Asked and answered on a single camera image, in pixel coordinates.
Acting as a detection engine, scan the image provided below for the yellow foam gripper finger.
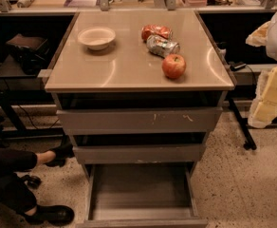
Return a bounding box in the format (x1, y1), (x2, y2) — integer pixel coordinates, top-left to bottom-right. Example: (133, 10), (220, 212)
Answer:
(248, 66), (277, 128)
(246, 22), (269, 47)

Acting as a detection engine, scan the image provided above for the red apple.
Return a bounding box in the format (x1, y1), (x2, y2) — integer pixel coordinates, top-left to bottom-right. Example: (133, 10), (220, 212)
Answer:
(162, 54), (187, 79)

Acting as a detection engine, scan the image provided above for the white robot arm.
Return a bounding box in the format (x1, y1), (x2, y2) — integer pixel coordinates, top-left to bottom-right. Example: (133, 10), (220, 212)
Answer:
(246, 11), (277, 128)

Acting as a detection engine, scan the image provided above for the middle grey drawer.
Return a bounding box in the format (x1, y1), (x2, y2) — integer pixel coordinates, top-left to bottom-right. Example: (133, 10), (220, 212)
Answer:
(73, 143), (206, 164)

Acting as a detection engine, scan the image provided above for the grey drawer cabinet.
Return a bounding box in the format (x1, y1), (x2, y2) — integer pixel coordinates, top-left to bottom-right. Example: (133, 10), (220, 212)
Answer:
(44, 9), (236, 228)

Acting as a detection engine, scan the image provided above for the open bottom grey drawer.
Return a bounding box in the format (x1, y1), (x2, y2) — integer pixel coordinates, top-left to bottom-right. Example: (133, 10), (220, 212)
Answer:
(76, 163), (208, 228)

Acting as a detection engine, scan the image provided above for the top grey drawer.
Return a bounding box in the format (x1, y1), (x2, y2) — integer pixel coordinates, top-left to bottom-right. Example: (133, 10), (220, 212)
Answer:
(57, 107), (222, 135)

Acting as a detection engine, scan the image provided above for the black power adapter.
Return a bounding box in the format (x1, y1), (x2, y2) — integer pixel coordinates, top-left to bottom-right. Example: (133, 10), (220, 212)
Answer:
(230, 62), (246, 71)

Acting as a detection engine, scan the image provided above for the black desk leg right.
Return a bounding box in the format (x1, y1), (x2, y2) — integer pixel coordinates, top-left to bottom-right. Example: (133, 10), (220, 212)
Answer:
(228, 97), (257, 150)

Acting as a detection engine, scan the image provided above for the crushed red soda can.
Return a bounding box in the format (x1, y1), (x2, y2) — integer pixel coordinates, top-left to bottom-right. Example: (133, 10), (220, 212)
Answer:
(141, 25), (173, 42)

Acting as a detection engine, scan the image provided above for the crushed silver soda can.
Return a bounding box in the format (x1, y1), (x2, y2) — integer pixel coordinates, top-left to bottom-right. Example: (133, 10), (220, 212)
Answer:
(146, 35), (180, 58)

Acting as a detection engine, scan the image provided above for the white bowl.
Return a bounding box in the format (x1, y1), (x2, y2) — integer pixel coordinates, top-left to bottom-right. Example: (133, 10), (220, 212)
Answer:
(78, 27), (116, 50)

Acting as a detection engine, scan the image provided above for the black shoe far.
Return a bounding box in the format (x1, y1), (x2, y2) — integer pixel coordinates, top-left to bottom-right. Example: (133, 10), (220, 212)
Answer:
(46, 142), (74, 167)

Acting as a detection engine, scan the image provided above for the black shoe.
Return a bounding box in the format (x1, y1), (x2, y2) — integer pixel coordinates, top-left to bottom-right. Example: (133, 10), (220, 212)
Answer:
(23, 205), (75, 226)
(46, 142), (74, 167)

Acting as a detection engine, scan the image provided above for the black box on shelf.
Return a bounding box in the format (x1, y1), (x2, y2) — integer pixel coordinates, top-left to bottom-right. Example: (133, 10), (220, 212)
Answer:
(6, 34), (49, 75)

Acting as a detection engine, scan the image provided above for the black shoe near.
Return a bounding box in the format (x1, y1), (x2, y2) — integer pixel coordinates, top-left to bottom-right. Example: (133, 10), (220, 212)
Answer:
(23, 205), (75, 226)

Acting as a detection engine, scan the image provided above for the chair caster wheel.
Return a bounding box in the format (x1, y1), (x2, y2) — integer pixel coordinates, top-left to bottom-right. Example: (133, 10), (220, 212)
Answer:
(21, 175), (41, 189)

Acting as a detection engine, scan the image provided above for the black trouser leg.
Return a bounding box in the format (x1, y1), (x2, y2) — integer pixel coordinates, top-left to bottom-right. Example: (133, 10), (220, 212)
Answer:
(0, 149), (37, 213)

